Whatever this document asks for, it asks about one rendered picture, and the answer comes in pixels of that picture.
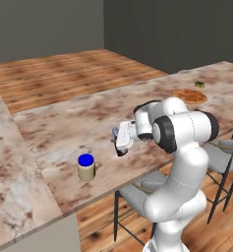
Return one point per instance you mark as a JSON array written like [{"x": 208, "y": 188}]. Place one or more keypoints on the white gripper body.
[{"x": 124, "y": 134}]

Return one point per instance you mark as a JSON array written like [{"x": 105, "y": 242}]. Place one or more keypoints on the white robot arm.
[{"x": 183, "y": 170}]

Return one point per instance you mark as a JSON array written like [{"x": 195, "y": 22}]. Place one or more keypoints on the blue-lidded mayonnaise jar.
[{"x": 86, "y": 168}]

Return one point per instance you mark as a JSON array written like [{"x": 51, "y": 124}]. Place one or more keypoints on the grey stool with black legs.
[
  {"x": 137, "y": 193},
  {"x": 224, "y": 154}
]

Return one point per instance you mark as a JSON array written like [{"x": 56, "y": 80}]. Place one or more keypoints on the round brown flatbread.
[{"x": 190, "y": 96}]

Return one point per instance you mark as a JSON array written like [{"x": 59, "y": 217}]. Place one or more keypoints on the small green yellow sponge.
[{"x": 200, "y": 84}]

